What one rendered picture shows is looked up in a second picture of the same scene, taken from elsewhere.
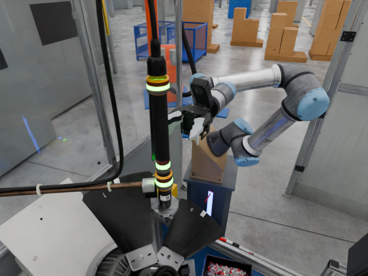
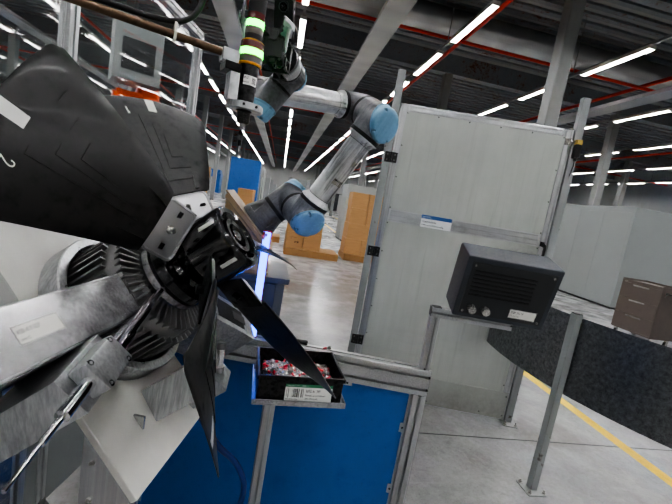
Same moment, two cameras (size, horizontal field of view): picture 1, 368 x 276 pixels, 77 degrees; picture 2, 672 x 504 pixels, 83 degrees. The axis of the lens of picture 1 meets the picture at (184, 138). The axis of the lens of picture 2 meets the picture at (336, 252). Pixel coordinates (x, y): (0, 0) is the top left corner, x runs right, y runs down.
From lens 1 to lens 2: 0.77 m
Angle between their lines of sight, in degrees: 36
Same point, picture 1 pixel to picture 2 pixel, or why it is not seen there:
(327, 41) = (358, 239)
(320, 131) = (377, 275)
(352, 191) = not seen: hidden behind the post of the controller
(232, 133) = (285, 192)
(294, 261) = not seen: hidden behind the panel
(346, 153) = (410, 303)
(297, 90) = (366, 106)
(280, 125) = (351, 153)
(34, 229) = not seen: outside the picture
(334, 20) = (363, 215)
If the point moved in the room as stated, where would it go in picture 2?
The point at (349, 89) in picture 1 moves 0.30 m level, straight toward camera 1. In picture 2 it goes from (400, 217) to (399, 218)
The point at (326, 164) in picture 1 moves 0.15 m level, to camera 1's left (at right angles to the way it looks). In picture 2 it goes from (389, 325) to (370, 325)
